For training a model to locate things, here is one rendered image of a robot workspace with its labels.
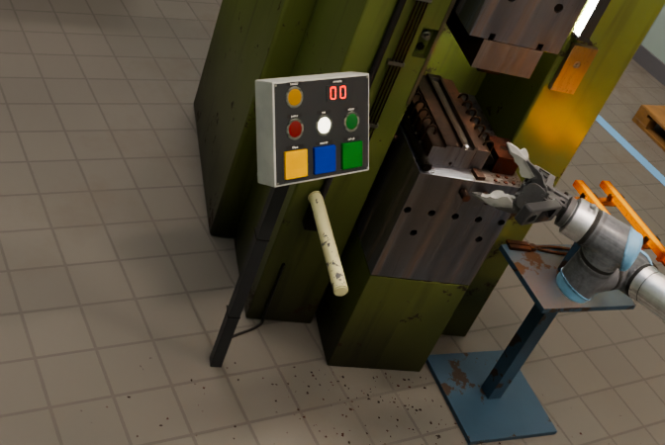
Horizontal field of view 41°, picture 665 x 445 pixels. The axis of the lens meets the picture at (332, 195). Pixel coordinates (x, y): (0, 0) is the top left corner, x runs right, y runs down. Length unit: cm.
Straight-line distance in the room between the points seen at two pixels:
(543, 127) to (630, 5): 48
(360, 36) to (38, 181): 160
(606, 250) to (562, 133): 117
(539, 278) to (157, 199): 160
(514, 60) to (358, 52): 46
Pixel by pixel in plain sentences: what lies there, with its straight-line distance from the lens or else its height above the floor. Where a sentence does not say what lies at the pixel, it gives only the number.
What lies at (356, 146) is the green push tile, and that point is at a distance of 252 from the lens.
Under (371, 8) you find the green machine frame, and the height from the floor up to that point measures 132.
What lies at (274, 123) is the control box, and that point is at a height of 111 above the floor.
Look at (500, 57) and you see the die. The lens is 267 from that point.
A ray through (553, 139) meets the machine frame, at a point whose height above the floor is 99.
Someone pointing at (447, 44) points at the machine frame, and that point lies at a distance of 318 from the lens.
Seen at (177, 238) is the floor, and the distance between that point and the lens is 359.
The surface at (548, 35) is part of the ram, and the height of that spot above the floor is 142.
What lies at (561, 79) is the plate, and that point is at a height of 123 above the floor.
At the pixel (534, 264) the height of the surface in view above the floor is 65.
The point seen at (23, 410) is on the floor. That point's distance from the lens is 294.
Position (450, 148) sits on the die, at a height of 98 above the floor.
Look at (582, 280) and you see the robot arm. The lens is 206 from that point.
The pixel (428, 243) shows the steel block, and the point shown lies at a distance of 297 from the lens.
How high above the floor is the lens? 234
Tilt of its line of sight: 35 degrees down
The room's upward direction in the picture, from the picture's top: 23 degrees clockwise
